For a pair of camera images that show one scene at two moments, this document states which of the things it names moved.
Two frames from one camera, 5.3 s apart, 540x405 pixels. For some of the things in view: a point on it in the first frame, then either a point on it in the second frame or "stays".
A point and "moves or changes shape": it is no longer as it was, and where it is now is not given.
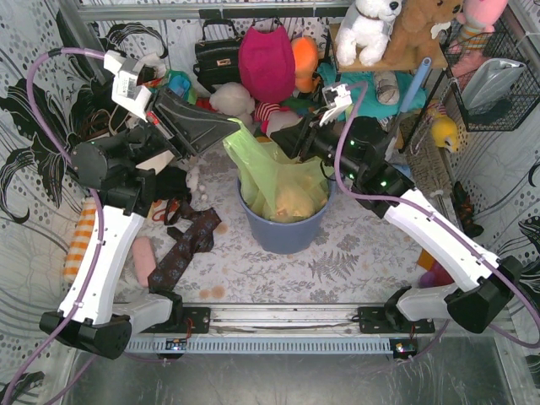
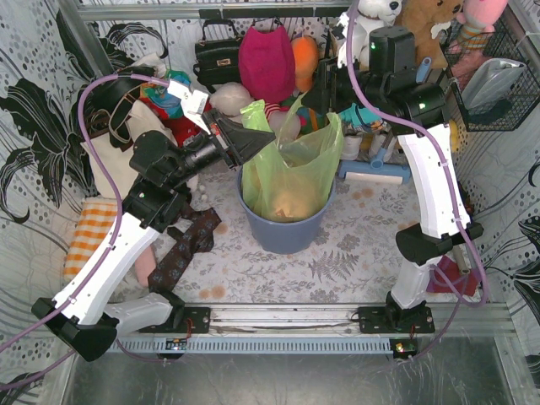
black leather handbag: x=218 y=61 stays
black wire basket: x=494 y=80 stays
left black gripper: x=167 y=127 to x=228 y=148
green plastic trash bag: x=273 y=186 moves or changes shape
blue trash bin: x=281 y=237 stays
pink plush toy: x=477 y=20 stays
